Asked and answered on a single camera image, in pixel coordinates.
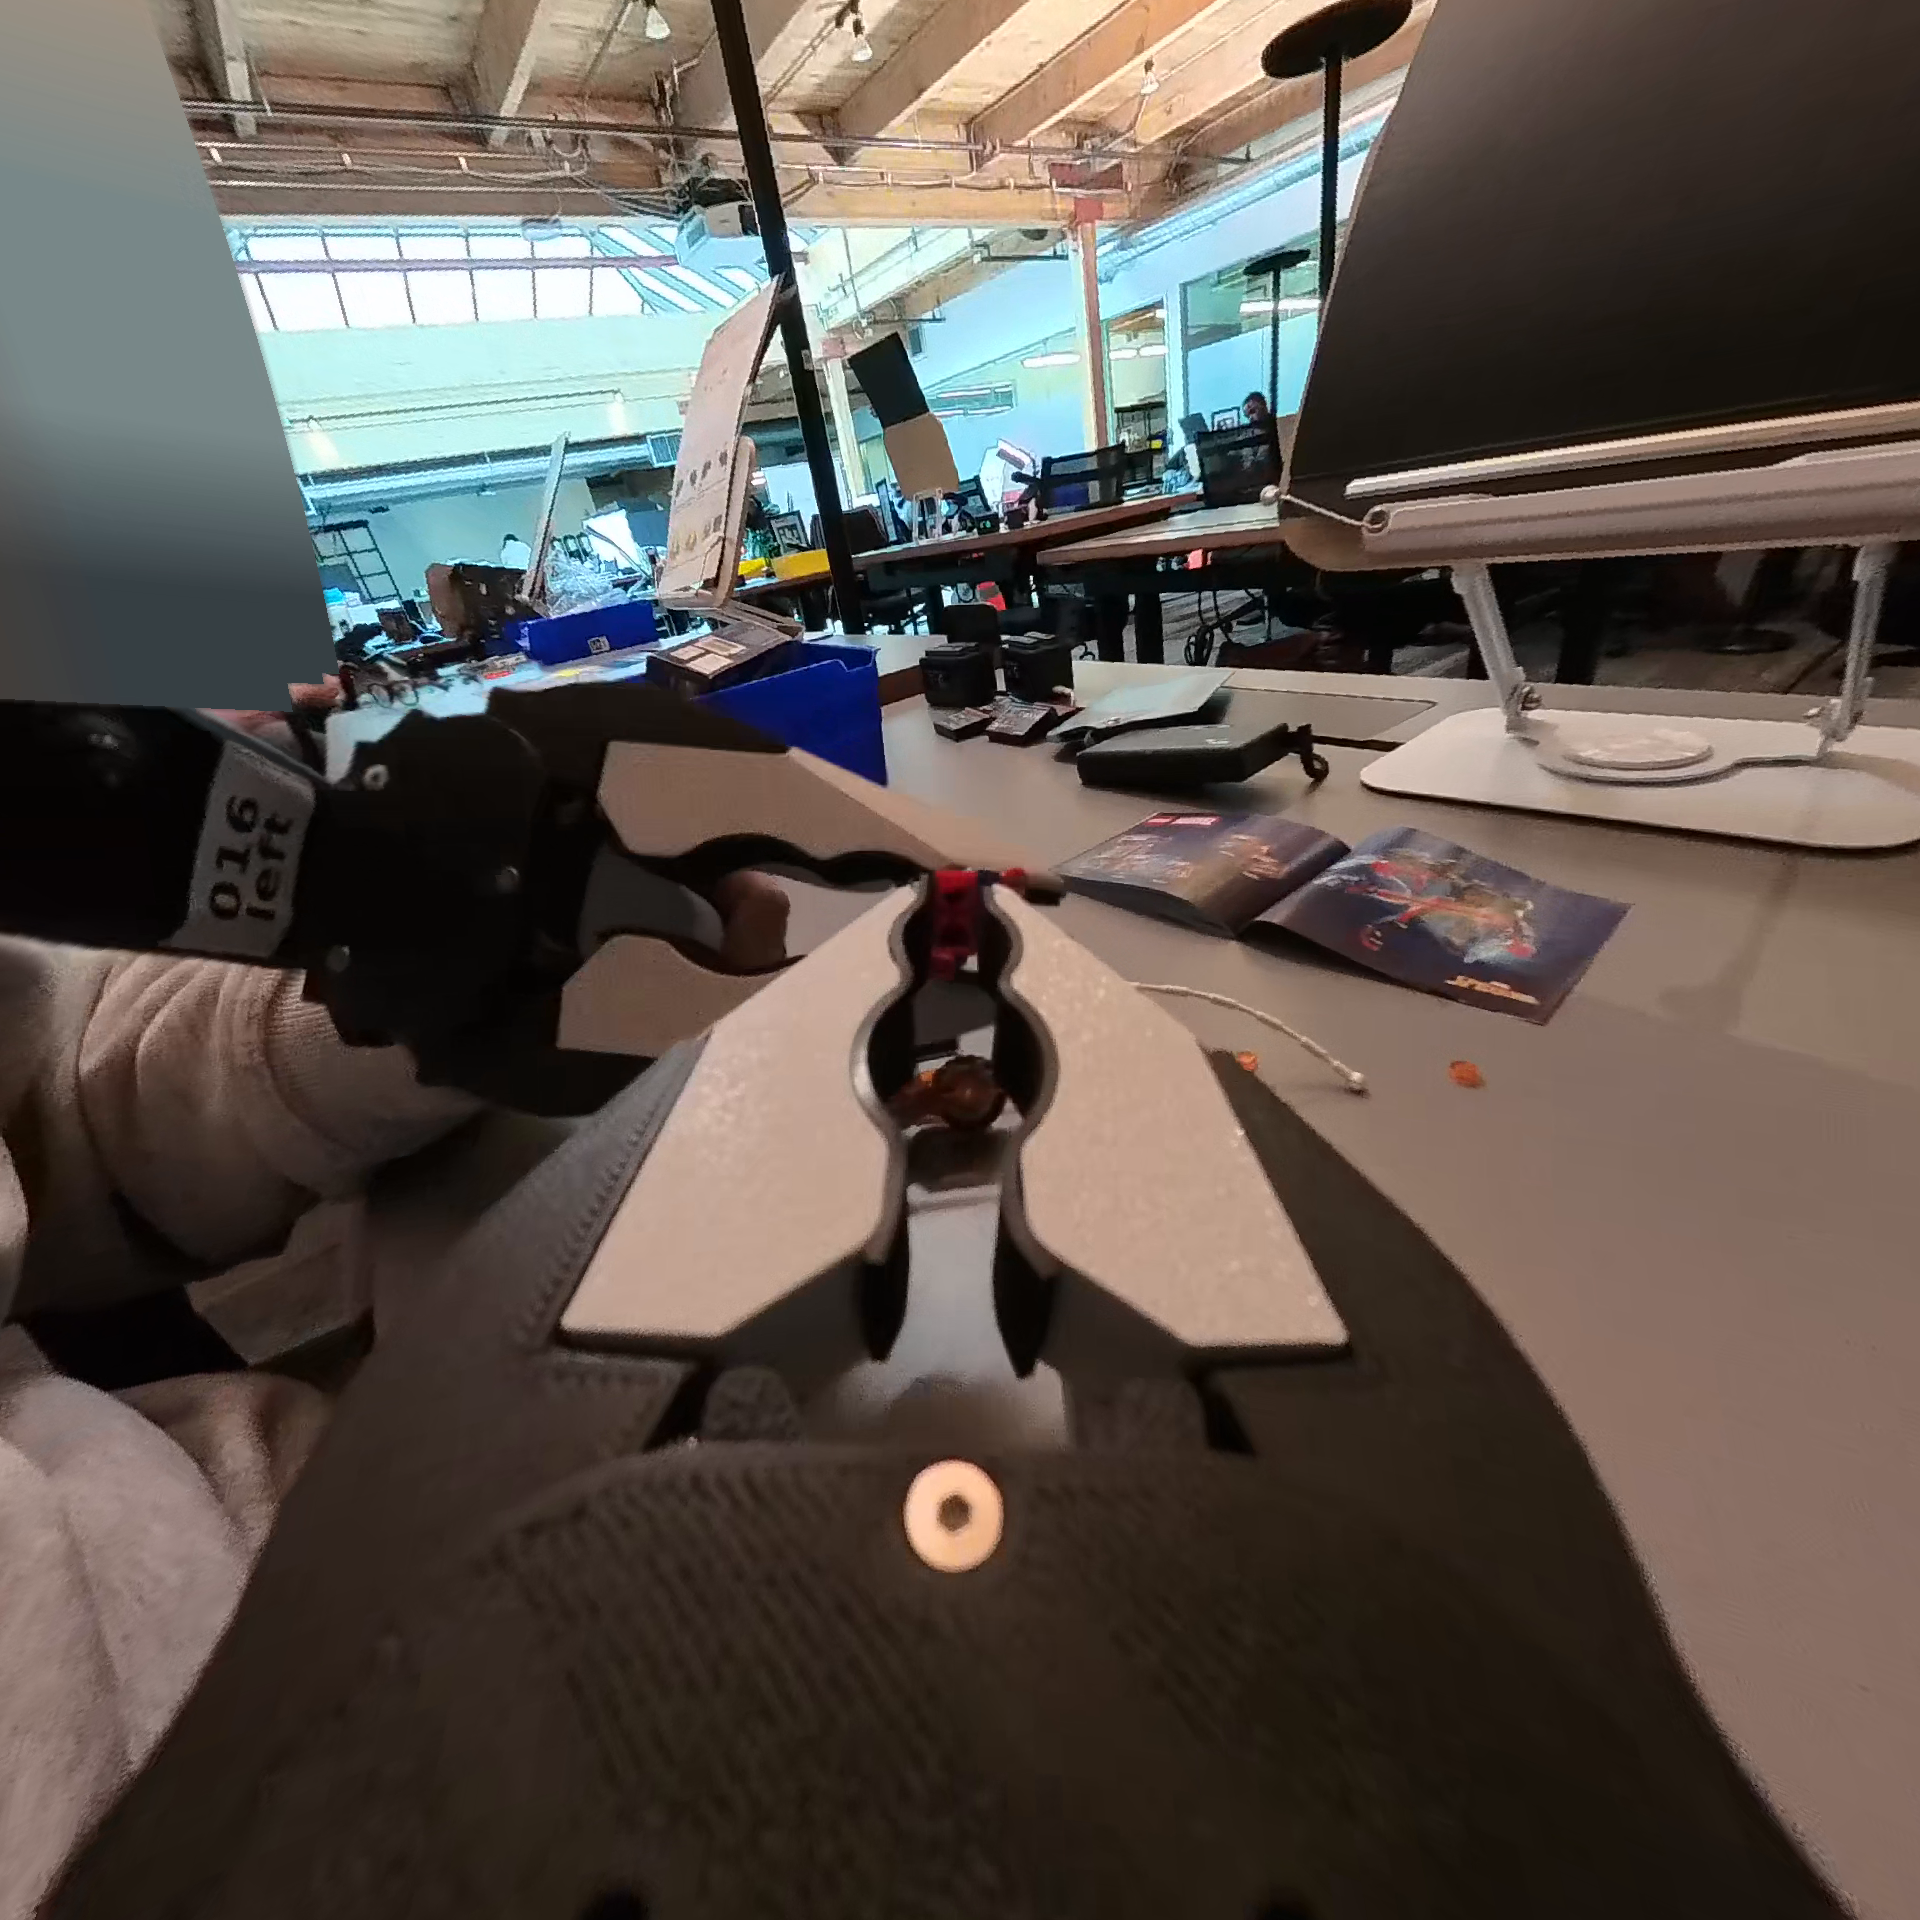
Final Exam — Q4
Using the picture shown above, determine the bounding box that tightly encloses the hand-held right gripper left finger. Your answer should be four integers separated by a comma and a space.
557, 883, 924, 1404

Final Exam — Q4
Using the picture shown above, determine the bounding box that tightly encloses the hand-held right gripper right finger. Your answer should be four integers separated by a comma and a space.
992, 886, 1356, 1404

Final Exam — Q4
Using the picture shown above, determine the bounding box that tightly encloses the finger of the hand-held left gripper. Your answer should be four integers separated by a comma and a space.
557, 922, 799, 1055
597, 743, 965, 890

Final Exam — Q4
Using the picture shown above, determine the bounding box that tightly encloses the black lego motorcycle with rider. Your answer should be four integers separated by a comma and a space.
901, 1049, 1009, 1135

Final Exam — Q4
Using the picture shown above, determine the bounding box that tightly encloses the red blue lego minifigure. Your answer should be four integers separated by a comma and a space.
919, 863, 1069, 986

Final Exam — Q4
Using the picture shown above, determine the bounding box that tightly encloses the lego instruction booklet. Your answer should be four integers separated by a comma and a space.
1056, 810, 1631, 1028

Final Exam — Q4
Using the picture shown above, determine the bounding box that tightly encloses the person's left hand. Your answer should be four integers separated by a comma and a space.
710, 866, 799, 974

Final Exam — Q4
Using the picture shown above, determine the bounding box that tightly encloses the blue plastic storage bin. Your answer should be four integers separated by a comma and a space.
517, 599, 658, 665
693, 642, 889, 788

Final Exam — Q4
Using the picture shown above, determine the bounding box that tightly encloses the dark small box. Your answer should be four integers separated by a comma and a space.
646, 630, 798, 699

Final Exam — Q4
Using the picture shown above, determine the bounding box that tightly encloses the tall cardboard display board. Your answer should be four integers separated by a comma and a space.
660, 277, 784, 602

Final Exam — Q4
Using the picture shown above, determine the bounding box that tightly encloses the brown background desk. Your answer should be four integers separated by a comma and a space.
854, 495, 1306, 663

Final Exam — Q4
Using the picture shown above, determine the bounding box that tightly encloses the grey flat pouch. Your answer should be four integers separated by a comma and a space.
1049, 668, 1233, 745

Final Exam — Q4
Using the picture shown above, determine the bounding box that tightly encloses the black and tan hanging board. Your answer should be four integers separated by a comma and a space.
844, 333, 965, 505

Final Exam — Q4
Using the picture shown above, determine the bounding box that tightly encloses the person's grey hoodie torso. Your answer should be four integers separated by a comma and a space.
0, 1140, 393, 1920

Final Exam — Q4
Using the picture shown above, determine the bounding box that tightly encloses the silver laptop stand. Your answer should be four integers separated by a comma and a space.
1274, 442, 1920, 852

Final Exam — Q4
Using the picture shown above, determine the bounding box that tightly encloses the dark laptop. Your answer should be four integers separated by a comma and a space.
1281, 0, 1920, 518

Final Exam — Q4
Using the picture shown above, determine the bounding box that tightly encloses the white lego string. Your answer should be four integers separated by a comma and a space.
1130, 982, 1370, 1095

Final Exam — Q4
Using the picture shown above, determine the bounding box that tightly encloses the black case with strap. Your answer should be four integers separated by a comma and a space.
1074, 721, 1332, 793

